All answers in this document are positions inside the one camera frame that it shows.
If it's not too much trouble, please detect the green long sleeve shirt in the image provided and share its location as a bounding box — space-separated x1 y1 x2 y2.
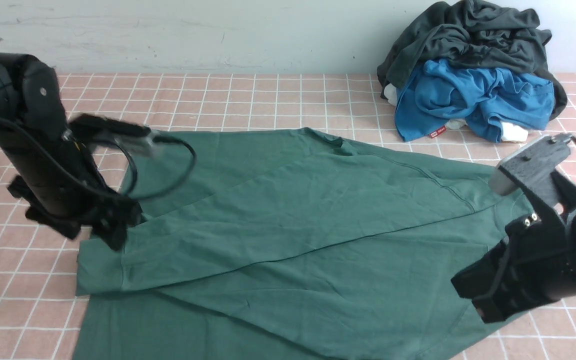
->
72 129 531 360

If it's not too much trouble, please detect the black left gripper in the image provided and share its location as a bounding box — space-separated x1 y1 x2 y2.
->
7 174 142 252

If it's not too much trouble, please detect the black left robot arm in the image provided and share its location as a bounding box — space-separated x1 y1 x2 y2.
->
0 53 142 251

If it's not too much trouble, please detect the dark grey crumpled garment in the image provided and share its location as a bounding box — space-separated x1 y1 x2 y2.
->
376 0 569 119

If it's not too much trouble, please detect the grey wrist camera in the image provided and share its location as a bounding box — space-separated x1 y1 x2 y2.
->
70 113 157 157
487 133 572 198

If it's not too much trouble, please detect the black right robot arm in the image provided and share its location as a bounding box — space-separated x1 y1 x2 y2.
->
451 170 576 324

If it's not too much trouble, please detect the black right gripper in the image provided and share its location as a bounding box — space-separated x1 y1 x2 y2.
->
451 172 576 324

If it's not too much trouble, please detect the blue crumpled shirt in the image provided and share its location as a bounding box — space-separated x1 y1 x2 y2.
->
394 59 554 143

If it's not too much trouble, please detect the pink checkered tablecloth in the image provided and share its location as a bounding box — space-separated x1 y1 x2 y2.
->
0 73 576 360

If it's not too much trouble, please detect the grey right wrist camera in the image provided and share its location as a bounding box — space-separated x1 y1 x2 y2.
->
487 133 572 198

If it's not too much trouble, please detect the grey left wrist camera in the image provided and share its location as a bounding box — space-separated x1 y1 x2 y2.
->
70 113 157 157

